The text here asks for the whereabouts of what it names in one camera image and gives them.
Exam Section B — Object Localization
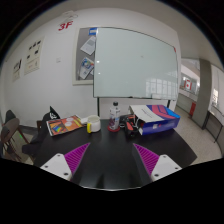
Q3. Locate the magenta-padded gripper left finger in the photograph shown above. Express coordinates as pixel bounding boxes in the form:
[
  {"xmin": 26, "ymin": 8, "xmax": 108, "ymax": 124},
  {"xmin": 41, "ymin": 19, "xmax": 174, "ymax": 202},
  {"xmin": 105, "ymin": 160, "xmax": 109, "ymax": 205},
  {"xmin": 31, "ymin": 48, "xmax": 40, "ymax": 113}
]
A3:
[{"xmin": 39, "ymin": 142, "xmax": 93, "ymax": 188}]

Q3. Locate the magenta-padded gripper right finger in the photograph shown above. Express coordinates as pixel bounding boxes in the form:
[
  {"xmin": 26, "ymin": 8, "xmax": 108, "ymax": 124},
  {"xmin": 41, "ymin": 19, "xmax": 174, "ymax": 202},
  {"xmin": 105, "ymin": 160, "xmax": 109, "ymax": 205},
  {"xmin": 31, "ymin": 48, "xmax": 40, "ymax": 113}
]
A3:
[{"xmin": 131, "ymin": 142, "xmax": 184, "ymax": 187}]

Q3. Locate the clear black-capped water bottle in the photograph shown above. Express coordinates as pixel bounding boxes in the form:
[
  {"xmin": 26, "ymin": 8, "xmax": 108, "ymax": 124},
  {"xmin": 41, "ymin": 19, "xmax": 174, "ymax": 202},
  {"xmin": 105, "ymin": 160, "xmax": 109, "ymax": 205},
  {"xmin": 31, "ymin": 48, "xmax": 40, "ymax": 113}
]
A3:
[{"xmin": 109, "ymin": 101, "xmax": 122, "ymax": 132}]

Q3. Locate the orange colourful booklet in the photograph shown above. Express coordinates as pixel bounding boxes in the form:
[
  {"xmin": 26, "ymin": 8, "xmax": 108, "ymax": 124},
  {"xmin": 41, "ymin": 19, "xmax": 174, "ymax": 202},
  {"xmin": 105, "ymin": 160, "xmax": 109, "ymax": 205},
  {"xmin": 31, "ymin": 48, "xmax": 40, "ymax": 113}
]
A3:
[{"xmin": 46, "ymin": 114, "xmax": 86, "ymax": 138}]

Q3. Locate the blue and white cardboard box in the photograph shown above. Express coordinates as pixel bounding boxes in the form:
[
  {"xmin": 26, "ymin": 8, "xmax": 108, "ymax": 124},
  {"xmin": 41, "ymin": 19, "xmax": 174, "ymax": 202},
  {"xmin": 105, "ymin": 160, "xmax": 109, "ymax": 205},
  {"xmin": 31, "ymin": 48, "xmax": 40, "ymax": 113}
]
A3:
[{"xmin": 129, "ymin": 104, "xmax": 182, "ymax": 136}]

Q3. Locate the black skull flag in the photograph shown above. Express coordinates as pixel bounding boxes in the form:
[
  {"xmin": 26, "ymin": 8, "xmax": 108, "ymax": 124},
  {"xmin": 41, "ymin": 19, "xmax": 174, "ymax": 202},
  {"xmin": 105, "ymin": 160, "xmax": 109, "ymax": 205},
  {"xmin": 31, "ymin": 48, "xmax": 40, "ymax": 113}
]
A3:
[{"xmin": 42, "ymin": 105, "xmax": 62, "ymax": 123}]

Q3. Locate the black and red hand tool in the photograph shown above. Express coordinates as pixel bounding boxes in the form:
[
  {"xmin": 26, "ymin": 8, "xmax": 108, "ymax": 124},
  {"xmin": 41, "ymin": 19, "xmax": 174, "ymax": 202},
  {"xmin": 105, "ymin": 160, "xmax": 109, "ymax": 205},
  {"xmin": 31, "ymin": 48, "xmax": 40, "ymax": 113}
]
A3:
[{"xmin": 120, "ymin": 114, "xmax": 142, "ymax": 138}]

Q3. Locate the dark wooden chair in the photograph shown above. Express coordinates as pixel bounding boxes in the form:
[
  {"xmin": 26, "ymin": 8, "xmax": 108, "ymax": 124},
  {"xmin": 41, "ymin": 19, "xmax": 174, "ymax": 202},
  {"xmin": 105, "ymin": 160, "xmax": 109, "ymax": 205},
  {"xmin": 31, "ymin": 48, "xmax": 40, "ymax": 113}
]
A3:
[{"xmin": 0, "ymin": 109, "xmax": 26, "ymax": 162}]

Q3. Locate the flat round red coaster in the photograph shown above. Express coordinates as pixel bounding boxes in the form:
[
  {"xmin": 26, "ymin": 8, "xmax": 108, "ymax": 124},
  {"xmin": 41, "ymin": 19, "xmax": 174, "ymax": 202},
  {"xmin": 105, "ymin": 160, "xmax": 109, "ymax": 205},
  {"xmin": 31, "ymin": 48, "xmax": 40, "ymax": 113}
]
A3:
[{"xmin": 107, "ymin": 124, "xmax": 122, "ymax": 134}]

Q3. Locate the large whiteboard on stand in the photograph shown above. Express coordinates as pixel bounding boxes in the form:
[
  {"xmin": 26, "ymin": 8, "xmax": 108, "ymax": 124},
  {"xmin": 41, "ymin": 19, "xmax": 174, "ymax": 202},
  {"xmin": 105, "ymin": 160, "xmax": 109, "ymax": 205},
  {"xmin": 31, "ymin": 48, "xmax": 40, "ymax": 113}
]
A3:
[{"xmin": 92, "ymin": 27, "xmax": 180, "ymax": 118}]

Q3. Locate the grey pin board with papers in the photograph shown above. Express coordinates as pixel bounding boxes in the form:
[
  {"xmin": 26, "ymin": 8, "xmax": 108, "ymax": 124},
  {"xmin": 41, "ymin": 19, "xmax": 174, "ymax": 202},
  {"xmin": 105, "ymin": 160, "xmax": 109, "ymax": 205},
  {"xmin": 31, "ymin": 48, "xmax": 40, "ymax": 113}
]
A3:
[{"xmin": 72, "ymin": 26, "xmax": 98, "ymax": 86}]

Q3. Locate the white mug with yellow handle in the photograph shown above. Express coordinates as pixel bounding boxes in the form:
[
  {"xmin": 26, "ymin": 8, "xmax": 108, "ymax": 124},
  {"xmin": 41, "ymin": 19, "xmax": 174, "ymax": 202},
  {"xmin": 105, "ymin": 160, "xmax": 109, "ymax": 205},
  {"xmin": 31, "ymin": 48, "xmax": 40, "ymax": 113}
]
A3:
[{"xmin": 86, "ymin": 114, "xmax": 102, "ymax": 134}]

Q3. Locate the small white wall poster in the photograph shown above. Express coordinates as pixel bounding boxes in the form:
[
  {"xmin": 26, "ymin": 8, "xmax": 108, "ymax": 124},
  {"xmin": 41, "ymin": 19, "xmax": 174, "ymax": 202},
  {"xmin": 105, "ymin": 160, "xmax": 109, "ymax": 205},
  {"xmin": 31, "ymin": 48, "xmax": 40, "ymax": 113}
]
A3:
[{"xmin": 12, "ymin": 58, "xmax": 23, "ymax": 83}]

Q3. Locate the large white wall poster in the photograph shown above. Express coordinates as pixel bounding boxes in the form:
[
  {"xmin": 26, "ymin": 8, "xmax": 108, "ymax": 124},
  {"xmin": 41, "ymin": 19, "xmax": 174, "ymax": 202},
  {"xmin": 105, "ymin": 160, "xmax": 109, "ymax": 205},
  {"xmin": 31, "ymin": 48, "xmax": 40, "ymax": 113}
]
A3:
[{"xmin": 23, "ymin": 36, "xmax": 45, "ymax": 76}]

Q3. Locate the red wall floor sign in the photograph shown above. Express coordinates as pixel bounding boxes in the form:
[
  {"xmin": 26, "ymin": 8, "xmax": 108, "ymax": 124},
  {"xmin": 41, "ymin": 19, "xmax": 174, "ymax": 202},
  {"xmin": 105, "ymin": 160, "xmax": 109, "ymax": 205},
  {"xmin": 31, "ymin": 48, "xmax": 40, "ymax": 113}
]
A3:
[{"xmin": 57, "ymin": 20, "xmax": 74, "ymax": 33}]

